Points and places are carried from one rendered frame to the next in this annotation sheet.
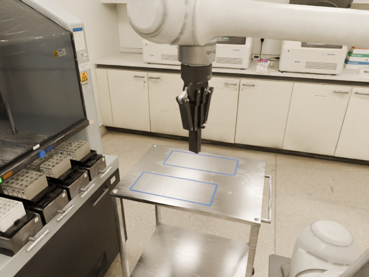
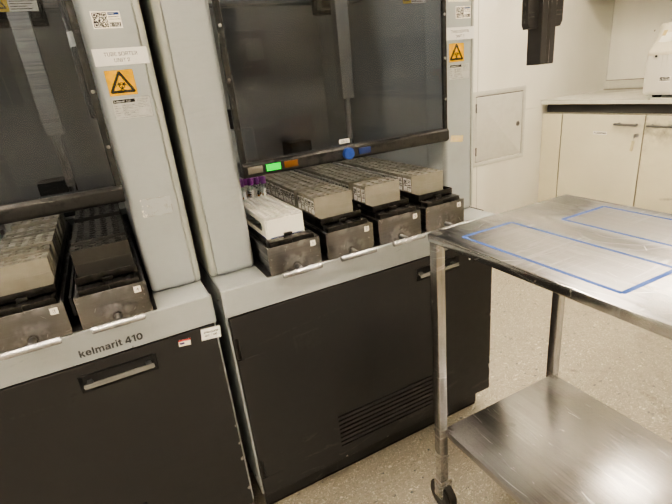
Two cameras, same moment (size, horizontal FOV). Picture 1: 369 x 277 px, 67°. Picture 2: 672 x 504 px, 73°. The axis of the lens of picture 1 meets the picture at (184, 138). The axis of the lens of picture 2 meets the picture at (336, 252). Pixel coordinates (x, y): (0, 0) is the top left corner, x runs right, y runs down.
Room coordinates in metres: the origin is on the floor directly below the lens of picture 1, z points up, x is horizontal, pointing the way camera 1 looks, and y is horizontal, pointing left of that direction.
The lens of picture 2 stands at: (0.13, -0.26, 1.16)
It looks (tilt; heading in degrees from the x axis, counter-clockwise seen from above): 21 degrees down; 48
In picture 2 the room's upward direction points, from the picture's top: 6 degrees counter-clockwise
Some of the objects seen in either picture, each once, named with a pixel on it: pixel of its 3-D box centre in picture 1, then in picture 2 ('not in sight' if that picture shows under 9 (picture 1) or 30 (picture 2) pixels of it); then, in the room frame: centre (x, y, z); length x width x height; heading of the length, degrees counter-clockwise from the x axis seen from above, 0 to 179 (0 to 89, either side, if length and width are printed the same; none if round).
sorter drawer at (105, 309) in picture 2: not in sight; (108, 257); (0.45, 0.99, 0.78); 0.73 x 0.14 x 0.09; 73
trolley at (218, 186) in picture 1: (194, 241); (605, 421); (1.05, -0.05, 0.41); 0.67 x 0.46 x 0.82; 73
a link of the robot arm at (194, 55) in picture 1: (196, 50); not in sight; (0.67, -0.03, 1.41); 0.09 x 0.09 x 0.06
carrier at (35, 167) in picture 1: (43, 164); (364, 188); (1.08, 0.64, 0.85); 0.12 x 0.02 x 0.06; 163
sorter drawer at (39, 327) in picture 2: not in sight; (42, 272); (0.30, 1.03, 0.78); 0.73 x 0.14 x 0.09; 73
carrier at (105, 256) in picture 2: not in sight; (103, 257); (0.38, 0.76, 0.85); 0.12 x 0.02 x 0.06; 163
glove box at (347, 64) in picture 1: (357, 64); not in sight; (2.91, -1.79, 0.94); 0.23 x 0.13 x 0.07; 78
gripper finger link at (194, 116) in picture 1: (192, 109); not in sight; (0.66, -0.02, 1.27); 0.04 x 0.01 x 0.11; 51
